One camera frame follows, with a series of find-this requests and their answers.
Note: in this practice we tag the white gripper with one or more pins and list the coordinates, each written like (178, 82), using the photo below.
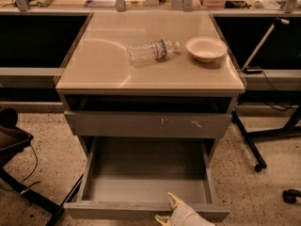
(185, 215)

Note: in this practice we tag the grey drawer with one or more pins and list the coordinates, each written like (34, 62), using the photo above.
(147, 124)
(130, 177)

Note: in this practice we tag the grey top drawer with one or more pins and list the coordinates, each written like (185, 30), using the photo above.
(147, 124)

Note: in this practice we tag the grey drawer cabinet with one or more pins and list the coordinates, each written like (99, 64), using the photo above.
(100, 78)

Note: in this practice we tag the black caster wheel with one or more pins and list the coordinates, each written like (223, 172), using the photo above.
(291, 195)

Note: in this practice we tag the black stand right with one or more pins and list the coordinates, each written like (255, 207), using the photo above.
(290, 129)

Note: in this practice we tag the black stand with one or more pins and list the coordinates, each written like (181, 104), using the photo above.
(290, 129)
(13, 140)

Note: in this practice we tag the clear plastic water bottle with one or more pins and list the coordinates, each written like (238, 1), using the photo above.
(152, 51)

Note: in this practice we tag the white rod with black base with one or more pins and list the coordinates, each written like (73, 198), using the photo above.
(245, 68)

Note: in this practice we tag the white bowl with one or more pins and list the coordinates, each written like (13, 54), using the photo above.
(206, 49)

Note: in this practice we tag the black stand left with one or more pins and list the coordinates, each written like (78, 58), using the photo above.
(13, 140)

